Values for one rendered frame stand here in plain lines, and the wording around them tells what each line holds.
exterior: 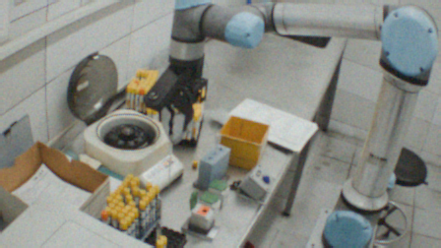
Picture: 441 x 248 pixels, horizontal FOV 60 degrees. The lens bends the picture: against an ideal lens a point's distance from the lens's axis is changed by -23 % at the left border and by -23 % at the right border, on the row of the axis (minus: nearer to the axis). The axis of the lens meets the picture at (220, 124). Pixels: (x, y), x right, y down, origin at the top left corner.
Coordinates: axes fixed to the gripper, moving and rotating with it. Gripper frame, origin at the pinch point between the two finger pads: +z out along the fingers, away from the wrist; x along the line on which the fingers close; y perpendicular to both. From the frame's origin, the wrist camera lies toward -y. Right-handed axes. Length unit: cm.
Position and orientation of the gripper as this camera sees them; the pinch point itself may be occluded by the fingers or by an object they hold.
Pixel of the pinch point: (171, 140)
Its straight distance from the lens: 110.9
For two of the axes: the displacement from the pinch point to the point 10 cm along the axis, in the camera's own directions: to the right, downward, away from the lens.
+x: -8.5, -3.5, 3.9
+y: 5.1, -3.7, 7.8
